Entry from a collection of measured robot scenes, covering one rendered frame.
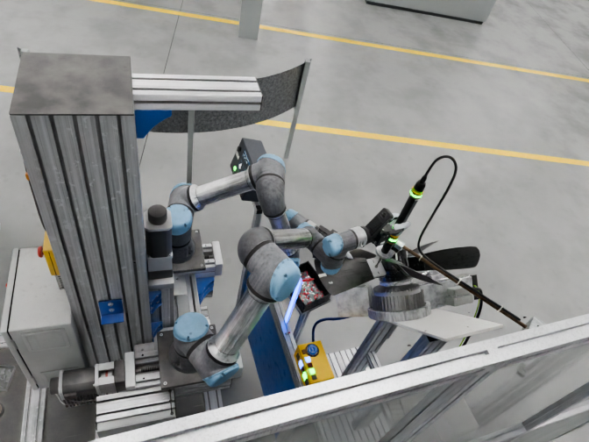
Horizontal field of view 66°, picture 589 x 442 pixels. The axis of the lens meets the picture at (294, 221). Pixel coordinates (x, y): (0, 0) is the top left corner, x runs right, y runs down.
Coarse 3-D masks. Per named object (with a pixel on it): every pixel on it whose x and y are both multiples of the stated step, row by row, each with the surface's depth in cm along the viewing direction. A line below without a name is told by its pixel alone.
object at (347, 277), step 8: (320, 264) 196; (344, 264) 195; (352, 264) 195; (360, 264) 195; (320, 272) 192; (344, 272) 192; (352, 272) 192; (360, 272) 193; (368, 272) 194; (320, 280) 188; (328, 280) 188; (336, 280) 189; (344, 280) 189; (352, 280) 190; (360, 280) 191; (368, 280) 192; (328, 288) 185; (336, 288) 186; (344, 288) 187; (352, 288) 188
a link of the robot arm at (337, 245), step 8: (344, 232) 162; (352, 232) 162; (328, 240) 159; (336, 240) 159; (344, 240) 160; (352, 240) 161; (328, 248) 160; (336, 248) 158; (344, 248) 160; (352, 248) 163; (336, 256) 163; (344, 256) 165
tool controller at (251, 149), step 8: (240, 144) 228; (248, 144) 225; (256, 144) 228; (240, 152) 228; (248, 152) 221; (256, 152) 224; (264, 152) 227; (232, 160) 236; (248, 160) 219; (256, 160) 219; (232, 168) 235; (248, 192) 221; (248, 200) 225; (256, 200) 227
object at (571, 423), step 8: (576, 416) 204; (584, 416) 217; (552, 424) 200; (560, 424) 213; (568, 424) 228; (576, 424) 245; (528, 432) 192; (536, 432) 205; (544, 432) 219; (552, 432) 234; (560, 432) 252; (520, 440) 209; (528, 440) 223; (536, 440) 242; (544, 440) 261
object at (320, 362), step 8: (304, 344) 179; (312, 344) 179; (320, 344) 180; (296, 352) 180; (320, 352) 178; (296, 360) 181; (304, 360) 174; (312, 360) 175; (320, 360) 176; (328, 360) 176; (304, 368) 173; (320, 368) 173; (328, 368) 174; (320, 376) 171; (328, 376) 172; (304, 384) 176
